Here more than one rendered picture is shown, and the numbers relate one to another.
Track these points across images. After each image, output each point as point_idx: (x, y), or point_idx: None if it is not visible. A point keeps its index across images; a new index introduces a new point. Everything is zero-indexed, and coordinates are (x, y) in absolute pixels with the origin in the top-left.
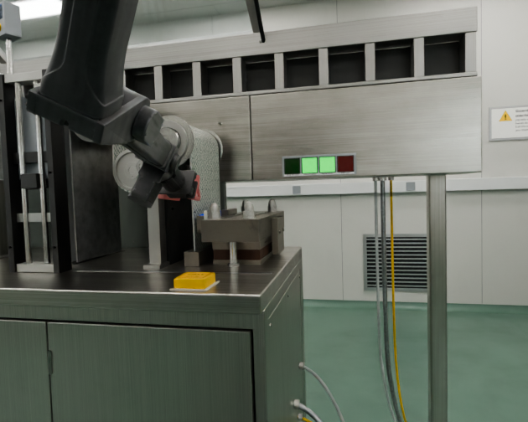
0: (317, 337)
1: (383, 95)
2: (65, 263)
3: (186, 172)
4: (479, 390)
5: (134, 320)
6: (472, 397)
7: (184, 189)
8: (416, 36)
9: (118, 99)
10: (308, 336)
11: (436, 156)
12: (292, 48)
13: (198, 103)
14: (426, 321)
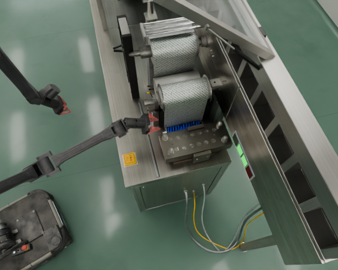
0: None
1: (279, 183)
2: (136, 96)
3: (145, 126)
4: (337, 268)
5: None
6: (325, 263)
7: (142, 130)
8: (317, 197)
9: (33, 179)
10: None
11: (276, 231)
12: (265, 95)
13: (223, 57)
14: None
